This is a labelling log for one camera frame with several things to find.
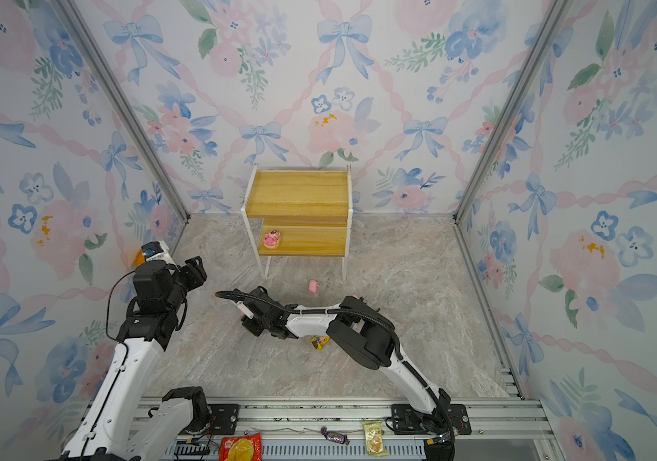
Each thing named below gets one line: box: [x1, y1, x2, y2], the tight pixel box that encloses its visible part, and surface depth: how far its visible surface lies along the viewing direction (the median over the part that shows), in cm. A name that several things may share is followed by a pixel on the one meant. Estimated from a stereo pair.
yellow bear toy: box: [310, 335, 332, 351], surface depth 87 cm
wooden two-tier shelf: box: [241, 163, 354, 282], surface depth 84 cm
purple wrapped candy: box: [319, 425, 350, 445], surface depth 73 cm
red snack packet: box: [219, 433, 263, 461], surface depth 70 cm
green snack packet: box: [361, 419, 390, 458], surface depth 72 cm
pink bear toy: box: [263, 229, 282, 249], surface depth 90 cm
